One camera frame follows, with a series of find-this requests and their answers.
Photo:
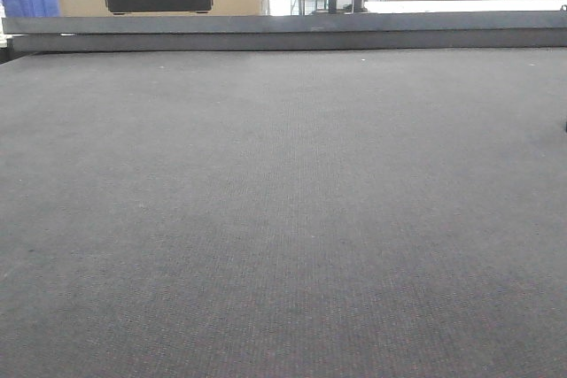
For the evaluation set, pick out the white table top background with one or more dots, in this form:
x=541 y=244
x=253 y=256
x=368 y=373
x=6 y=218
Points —
x=437 y=6

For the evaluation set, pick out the dark grey metal rail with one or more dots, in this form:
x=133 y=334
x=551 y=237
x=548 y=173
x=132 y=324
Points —
x=359 y=31

